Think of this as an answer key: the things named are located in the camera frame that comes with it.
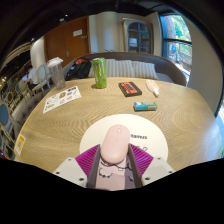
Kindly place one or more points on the brown wooden door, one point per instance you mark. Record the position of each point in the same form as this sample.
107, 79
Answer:
63, 43

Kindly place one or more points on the white tube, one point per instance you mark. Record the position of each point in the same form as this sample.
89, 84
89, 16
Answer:
152, 87

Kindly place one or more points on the person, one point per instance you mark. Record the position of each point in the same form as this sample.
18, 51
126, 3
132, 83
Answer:
30, 75

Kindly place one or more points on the yellow sticker label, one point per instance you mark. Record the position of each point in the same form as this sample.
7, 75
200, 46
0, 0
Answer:
20, 144

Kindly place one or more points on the clear shaker bottle white lid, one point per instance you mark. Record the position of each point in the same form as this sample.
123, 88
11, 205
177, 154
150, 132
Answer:
58, 75

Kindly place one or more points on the pink computer mouse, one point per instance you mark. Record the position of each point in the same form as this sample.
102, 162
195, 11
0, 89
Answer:
115, 143

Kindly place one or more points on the arched glass cabinet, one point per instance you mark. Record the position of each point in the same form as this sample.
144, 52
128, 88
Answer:
137, 36

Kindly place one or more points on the green drink can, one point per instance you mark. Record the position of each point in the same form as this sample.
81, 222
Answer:
99, 73

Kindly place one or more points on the group of white chairs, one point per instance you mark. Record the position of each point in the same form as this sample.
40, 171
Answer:
41, 75

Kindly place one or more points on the round white cartoon mouse pad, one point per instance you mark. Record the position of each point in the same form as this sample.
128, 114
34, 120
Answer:
146, 133

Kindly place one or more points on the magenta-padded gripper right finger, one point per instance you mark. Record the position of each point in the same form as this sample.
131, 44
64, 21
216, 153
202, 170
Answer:
156, 170

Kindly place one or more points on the grey tufted chair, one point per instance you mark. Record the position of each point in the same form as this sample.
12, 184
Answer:
25, 110

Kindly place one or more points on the dark-framed window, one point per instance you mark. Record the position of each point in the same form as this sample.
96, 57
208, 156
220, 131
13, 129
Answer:
176, 46

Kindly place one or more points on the white sticker sheet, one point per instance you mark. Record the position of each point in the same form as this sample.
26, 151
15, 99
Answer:
61, 98

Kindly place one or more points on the black and red flat box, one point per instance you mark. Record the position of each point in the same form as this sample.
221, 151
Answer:
130, 89

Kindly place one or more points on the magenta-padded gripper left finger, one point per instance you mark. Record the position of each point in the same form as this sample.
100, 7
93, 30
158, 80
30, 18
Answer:
70, 170

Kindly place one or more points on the grey curved sofa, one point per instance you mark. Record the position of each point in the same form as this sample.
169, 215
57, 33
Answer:
171, 71

